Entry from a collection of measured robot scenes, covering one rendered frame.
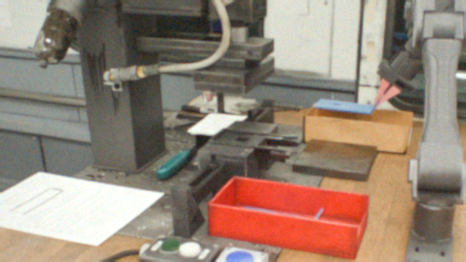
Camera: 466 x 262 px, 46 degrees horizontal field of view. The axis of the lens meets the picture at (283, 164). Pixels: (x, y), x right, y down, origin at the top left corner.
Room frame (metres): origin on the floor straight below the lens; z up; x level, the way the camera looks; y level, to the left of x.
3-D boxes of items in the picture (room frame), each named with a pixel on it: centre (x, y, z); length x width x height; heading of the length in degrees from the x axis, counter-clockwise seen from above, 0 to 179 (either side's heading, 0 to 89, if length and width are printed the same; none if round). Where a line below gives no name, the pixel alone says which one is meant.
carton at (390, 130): (1.28, -0.18, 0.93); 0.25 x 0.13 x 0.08; 74
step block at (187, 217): (0.83, 0.16, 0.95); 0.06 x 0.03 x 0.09; 164
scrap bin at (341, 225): (0.83, -0.01, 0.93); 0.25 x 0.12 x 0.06; 74
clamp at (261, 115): (1.25, 0.07, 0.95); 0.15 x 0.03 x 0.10; 164
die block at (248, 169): (1.06, 0.09, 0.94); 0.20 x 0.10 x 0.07; 164
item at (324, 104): (1.29, -0.16, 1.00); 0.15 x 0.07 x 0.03; 73
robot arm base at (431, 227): (0.80, -0.25, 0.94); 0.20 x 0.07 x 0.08; 164
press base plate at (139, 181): (1.11, 0.16, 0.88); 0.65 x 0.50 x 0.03; 164
